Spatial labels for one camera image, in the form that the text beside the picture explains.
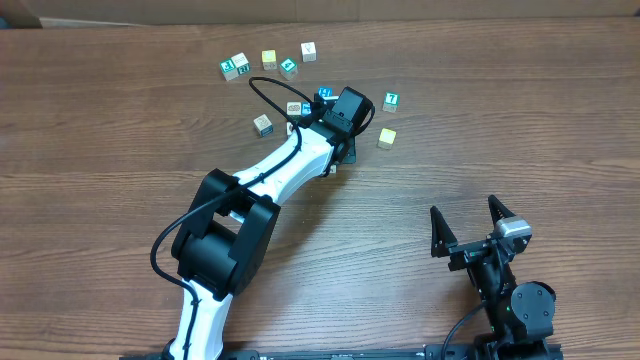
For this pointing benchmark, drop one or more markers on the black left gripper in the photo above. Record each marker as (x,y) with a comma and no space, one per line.
(351,151)

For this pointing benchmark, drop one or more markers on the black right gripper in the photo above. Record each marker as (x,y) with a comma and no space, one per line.
(446,245)

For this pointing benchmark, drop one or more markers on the yellow I wooden block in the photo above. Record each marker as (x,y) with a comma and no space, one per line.
(386,138)

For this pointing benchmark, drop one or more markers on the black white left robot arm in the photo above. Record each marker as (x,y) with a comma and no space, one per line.
(223,239)

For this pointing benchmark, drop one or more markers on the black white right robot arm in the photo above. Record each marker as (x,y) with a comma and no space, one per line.
(520,315)

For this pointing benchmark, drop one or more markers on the blue P wooden block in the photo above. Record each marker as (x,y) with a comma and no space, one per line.
(305,109)

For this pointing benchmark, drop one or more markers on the blue H wooden block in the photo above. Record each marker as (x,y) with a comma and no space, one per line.
(325,92)

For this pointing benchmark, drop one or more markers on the green 7 wooden block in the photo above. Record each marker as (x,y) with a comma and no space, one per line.
(391,102)

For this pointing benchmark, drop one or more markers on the wooden block brain picture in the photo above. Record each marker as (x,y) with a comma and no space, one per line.
(294,108)

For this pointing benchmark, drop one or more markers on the green A wooden block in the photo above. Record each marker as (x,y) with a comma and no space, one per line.
(288,69)

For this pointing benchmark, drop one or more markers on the plain white wooden block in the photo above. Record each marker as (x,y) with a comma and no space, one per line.
(308,51)

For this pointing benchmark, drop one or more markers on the yellow top wooden block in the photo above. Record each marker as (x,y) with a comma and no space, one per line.
(269,60)

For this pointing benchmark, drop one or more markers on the wooden block green 2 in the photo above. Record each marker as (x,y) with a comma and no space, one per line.
(241,63)

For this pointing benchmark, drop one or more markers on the green J wooden block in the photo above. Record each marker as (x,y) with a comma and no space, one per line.
(228,69)

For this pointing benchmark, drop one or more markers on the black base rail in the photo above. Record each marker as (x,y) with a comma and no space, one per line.
(428,352)

